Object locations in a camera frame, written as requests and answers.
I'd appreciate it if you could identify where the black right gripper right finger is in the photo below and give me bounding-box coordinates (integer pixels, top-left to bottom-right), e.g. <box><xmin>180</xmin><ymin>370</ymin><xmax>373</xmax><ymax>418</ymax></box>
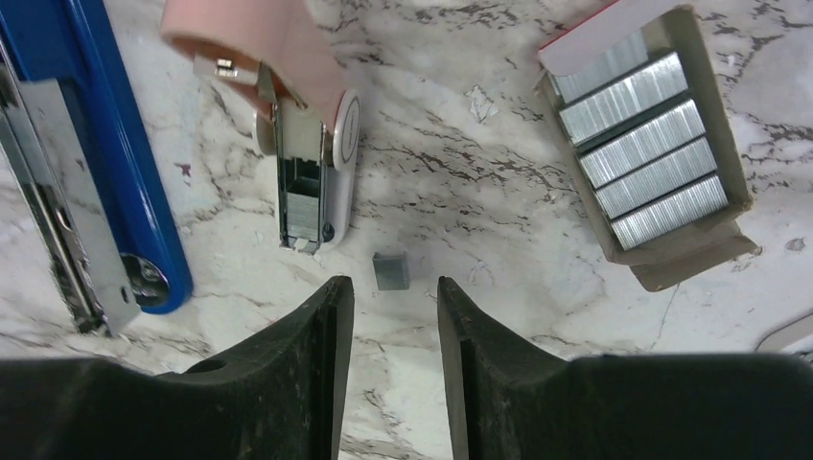
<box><xmin>437</xmin><ymin>277</ymin><xmax>812</xmax><ymax>459</ymax></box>

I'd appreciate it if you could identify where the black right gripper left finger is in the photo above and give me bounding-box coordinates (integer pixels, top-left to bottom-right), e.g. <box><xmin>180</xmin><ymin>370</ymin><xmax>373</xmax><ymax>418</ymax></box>
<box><xmin>1</xmin><ymin>276</ymin><xmax>354</xmax><ymax>459</ymax></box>

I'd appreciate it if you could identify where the small staple strip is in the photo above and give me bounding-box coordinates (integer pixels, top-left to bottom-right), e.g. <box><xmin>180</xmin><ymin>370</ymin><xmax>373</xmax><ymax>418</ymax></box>
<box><xmin>372</xmin><ymin>252</ymin><xmax>410</xmax><ymax>291</ymax></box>

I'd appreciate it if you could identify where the pink small stapler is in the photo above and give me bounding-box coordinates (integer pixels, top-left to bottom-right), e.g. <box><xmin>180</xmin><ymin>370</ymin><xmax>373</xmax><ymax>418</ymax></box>
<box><xmin>160</xmin><ymin>1</ymin><xmax>360</xmax><ymax>255</ymax></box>

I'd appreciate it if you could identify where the white small stapler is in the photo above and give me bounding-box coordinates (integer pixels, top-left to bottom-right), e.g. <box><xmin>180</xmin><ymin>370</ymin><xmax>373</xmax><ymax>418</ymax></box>
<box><xmin>755</xmin><ymin>313</ymin><xmax>812</xmax><ymax>360</ymax></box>

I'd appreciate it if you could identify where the blue black stapler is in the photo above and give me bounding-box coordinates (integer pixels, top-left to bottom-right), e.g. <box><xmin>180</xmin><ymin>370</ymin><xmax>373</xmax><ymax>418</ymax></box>
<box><xmin>1</xmin><ymin>1</ymin><xmax>193</xmax><ymax>335</ymax></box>

